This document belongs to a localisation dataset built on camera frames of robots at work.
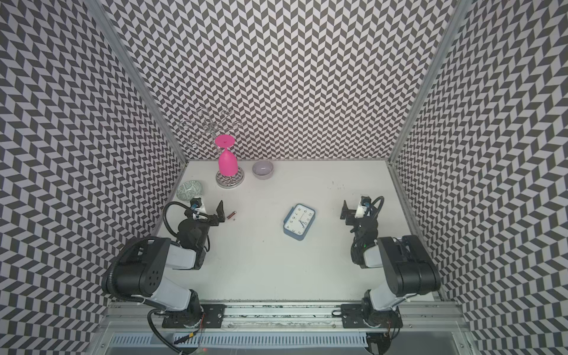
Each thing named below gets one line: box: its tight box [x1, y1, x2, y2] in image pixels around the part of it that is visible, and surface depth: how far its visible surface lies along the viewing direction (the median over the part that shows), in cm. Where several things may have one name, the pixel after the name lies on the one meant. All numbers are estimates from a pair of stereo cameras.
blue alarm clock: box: [283, 203, 316, 242], surface depth 95 cm
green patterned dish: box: [176, 179, 203, 202], surface depth 106 cm
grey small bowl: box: [252, 160, 275, 180], surface depth 110 cm
